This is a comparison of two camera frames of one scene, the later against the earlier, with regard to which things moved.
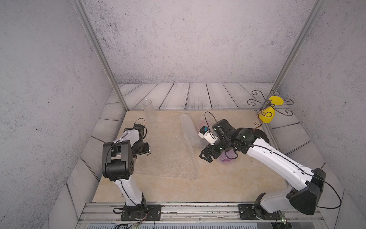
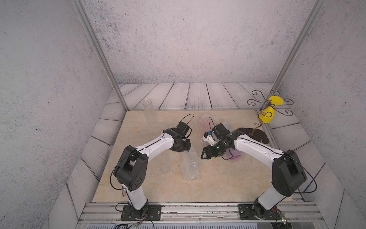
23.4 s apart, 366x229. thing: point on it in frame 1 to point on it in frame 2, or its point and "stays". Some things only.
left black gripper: x=147 y=150 to x=188 y=147
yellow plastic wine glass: x=267 y=115 stays
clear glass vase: x=150 y=114 stays
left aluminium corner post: x=79 y=6 stays
